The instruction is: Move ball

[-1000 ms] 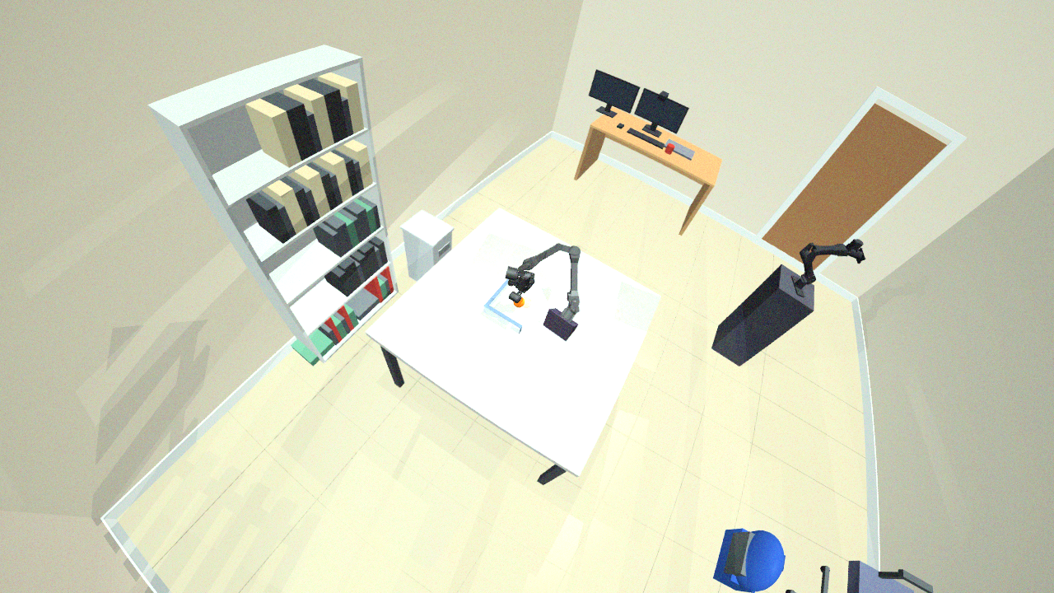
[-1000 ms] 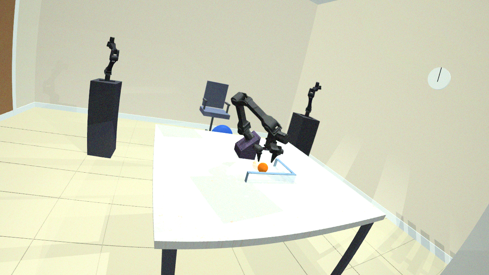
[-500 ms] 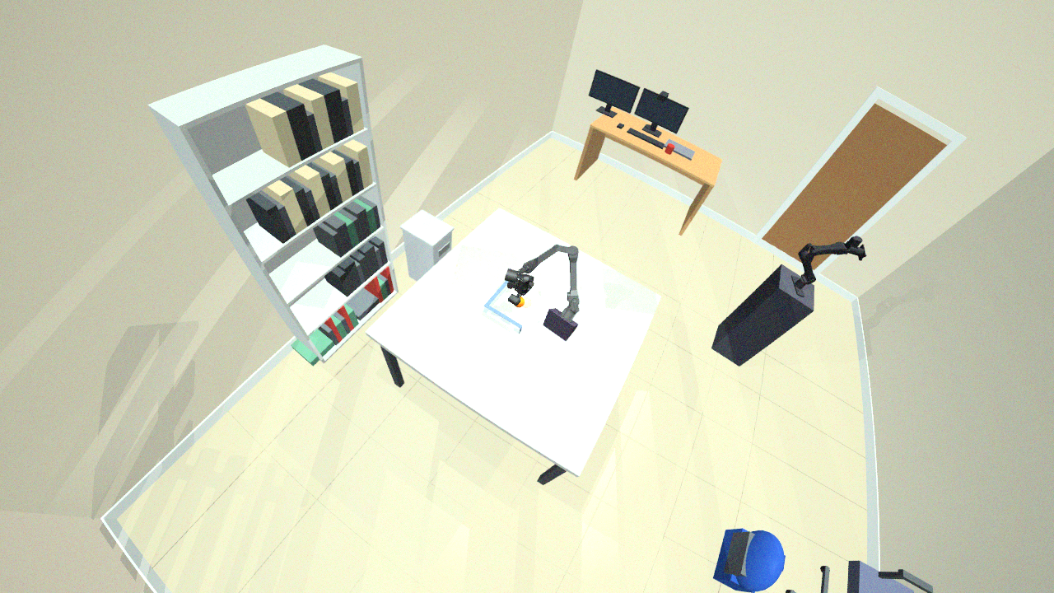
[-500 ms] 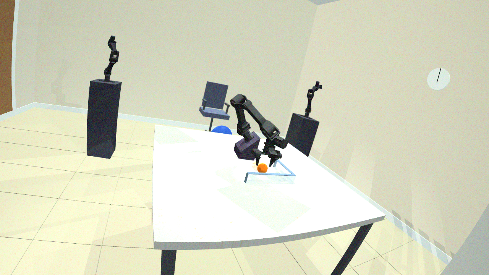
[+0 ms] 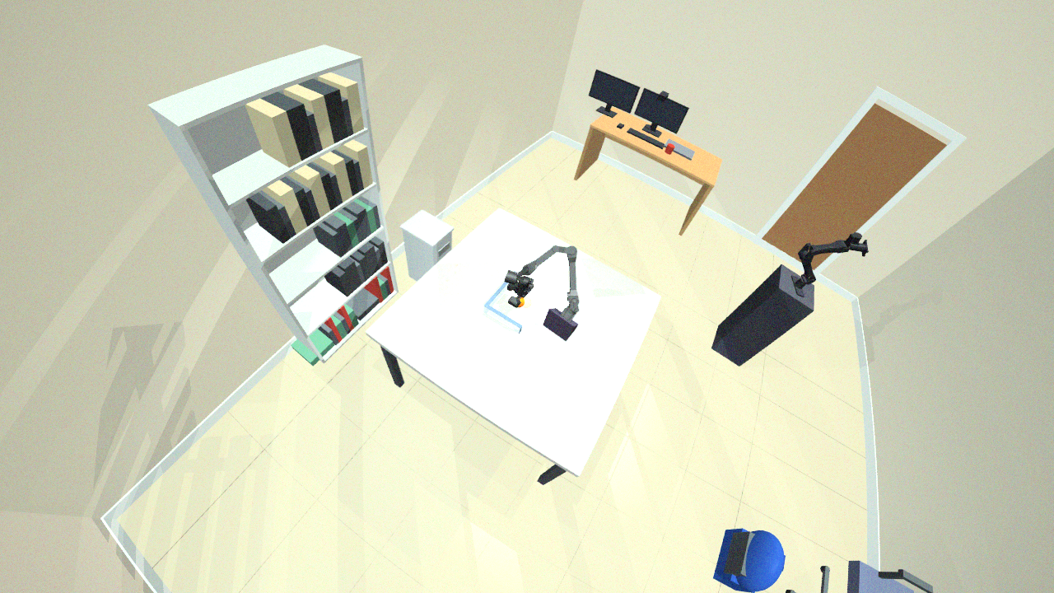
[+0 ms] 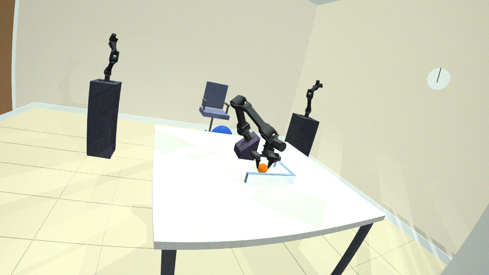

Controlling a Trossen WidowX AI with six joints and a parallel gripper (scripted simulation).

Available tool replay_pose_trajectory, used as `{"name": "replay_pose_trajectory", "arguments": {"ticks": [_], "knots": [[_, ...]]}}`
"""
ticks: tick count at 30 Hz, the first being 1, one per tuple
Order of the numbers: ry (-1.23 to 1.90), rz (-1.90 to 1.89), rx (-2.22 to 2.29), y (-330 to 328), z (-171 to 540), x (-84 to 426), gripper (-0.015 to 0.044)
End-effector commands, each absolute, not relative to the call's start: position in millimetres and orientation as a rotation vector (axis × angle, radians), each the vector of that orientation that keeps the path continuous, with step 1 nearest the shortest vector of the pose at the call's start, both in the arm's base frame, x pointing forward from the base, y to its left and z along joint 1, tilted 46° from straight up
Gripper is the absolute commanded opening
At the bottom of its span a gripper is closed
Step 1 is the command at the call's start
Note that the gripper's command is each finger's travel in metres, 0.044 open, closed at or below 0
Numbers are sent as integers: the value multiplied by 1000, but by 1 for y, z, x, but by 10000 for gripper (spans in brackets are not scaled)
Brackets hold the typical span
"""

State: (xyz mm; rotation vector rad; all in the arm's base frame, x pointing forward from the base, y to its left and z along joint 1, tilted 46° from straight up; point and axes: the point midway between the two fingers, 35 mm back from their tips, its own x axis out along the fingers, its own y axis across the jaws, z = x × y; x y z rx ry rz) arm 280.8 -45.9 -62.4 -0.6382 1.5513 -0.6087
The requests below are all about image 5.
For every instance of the light blue clear l-shaped wall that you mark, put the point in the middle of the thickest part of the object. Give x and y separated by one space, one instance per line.
498 312

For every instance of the clear low corner walls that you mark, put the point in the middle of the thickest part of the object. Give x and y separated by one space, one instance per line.
497 317

